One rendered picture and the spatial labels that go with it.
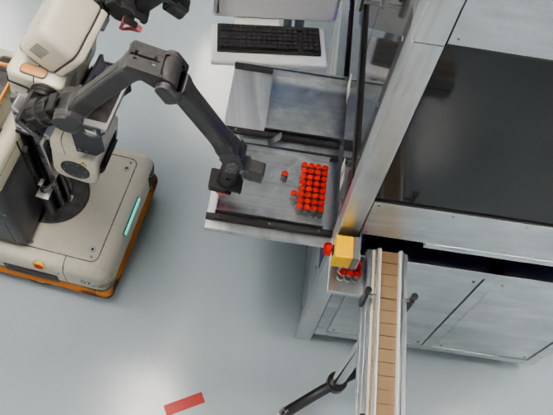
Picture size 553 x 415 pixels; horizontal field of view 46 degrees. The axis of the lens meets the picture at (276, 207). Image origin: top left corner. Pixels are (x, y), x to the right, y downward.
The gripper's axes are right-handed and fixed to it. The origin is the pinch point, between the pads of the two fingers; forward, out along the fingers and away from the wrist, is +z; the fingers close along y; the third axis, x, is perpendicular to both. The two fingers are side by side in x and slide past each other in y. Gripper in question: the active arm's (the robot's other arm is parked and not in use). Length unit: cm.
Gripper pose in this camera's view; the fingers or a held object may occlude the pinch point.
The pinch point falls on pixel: (221, 193)
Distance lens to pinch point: 207.0
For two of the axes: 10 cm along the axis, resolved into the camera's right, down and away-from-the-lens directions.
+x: 1.2, -8.6, 5.0
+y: 9.6, 2.2, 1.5
